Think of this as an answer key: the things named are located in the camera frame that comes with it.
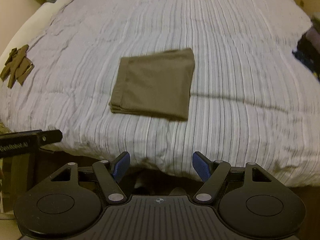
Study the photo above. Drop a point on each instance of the striped grey bed cover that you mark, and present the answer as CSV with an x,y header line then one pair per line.
x,y
250,99

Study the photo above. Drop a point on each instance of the cream padded headboard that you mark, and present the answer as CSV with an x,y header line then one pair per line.
x,y
33,26

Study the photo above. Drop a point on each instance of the olive brown pants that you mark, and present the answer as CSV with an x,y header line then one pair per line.
x,y
154,85

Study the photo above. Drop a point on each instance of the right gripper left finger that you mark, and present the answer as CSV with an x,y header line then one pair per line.
x,y
109,174

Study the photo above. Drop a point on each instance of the olive brown small garment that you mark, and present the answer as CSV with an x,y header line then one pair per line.
x,y
17,67

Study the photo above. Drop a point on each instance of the folded clothes stack on bed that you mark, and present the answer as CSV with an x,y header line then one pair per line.
x,y
307,49

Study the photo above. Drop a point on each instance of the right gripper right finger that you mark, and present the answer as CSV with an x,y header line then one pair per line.
x,y
213,175

